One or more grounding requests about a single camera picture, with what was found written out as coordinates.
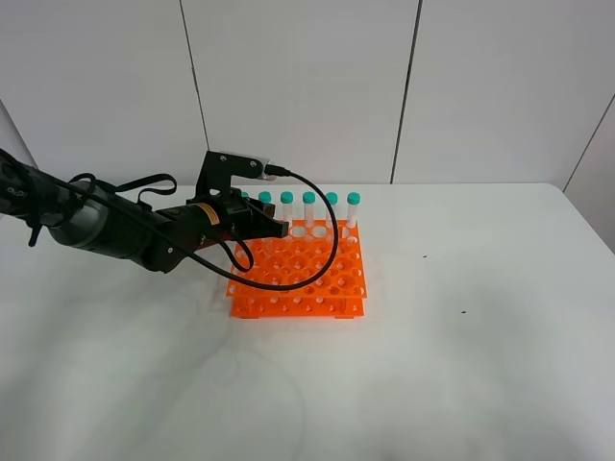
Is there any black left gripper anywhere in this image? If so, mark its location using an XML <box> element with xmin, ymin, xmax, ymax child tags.
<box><xmin>138</xmin><ymin>189</ymin><xmax>288</xmax><ymax>274</ymax></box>

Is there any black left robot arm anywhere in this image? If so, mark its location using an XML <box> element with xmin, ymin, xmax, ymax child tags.
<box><xmin>1</xmin><ymin>151</ymin><xmax>288</xmax><ymax>273</ymax></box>

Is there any orange test tube rack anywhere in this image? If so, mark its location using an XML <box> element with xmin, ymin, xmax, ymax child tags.
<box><xmin>226</xmin><ymin>219</ymin><xmax>367</xmax><ymax>319</ymax></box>

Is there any black left camera cable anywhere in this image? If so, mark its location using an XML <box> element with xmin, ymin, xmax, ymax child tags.
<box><xmin>184</xmin><ymin>164</ymin><xmax>340</xmax><ymax>291</ymax></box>

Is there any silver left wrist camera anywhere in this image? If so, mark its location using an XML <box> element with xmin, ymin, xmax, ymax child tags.
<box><xmin>189</xmin><ymin>151</ymin><xmax>273</xmax><ymax>203</ymax></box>

